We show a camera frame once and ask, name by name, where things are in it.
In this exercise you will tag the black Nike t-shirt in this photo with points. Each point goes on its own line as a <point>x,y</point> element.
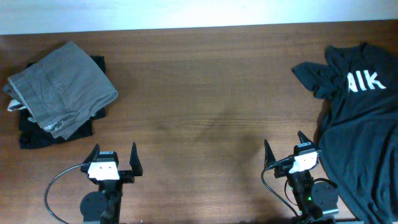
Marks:
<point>358,136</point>

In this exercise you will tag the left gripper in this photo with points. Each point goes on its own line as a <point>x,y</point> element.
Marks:
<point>126,175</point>

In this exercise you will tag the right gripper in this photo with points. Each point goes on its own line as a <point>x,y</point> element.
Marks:
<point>269,158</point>

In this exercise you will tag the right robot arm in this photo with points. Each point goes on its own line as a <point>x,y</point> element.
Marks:
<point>316,198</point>

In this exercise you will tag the folded grey trousers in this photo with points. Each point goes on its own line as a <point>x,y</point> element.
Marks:
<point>62,90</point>

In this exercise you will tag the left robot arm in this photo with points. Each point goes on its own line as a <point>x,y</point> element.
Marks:
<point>104,205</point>

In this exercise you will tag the folded black garment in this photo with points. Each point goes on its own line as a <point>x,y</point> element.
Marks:
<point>33,137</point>

